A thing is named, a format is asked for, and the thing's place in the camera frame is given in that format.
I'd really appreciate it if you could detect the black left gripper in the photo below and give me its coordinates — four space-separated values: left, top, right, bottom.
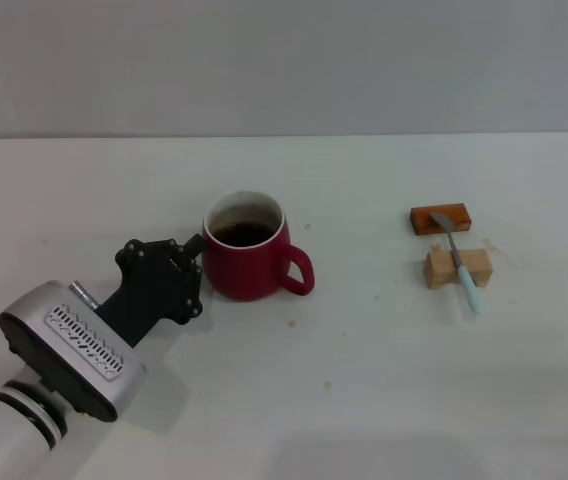
96 233 206 350

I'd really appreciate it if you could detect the red ceramic cup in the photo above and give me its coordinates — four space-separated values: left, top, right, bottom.
201 189 316 303

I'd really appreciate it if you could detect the metal spoon with blue handle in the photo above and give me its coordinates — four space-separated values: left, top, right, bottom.
429 211 486 315

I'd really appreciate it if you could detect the dark coffee liquid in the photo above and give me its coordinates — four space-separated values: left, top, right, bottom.
212 223 276 249

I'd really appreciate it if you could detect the left wrist metal connector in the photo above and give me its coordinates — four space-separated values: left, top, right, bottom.
68 281 100 309

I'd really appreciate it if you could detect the light notched wooden block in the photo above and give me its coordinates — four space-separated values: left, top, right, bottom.
423 248 494 290

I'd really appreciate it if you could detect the reddish brown wooden block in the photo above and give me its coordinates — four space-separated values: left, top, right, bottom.
409 202 474 236

